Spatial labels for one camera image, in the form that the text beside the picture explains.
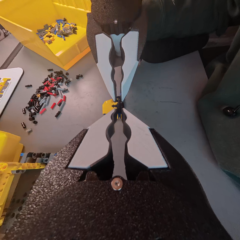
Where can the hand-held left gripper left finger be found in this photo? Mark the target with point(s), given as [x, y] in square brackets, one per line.
[90, 148]

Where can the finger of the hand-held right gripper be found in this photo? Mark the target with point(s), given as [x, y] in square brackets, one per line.
[131, 56]
[104, 61]

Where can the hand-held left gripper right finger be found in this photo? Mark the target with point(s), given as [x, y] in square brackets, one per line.
[144, 148]

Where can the yellow lego panel assembly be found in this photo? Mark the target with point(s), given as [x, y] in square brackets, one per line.
[107, 106]

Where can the black lego connector blue pin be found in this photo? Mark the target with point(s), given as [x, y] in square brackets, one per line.
[118, 105]

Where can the person's right forearm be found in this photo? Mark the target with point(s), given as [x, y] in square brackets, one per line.
[174, 46]

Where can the heap of mixed lego parts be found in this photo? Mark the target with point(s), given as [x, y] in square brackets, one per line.
[56, 31]

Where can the pile of lego pins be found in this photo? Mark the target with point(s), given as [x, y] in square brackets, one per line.
[45, 93]

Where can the yellow grey lego build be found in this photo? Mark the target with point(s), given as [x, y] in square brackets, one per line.
[7, 180]

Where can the lego instruction booklet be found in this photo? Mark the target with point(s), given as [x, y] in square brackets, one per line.
[3, 88]

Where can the white board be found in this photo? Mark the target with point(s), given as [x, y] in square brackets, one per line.
[16, 78]

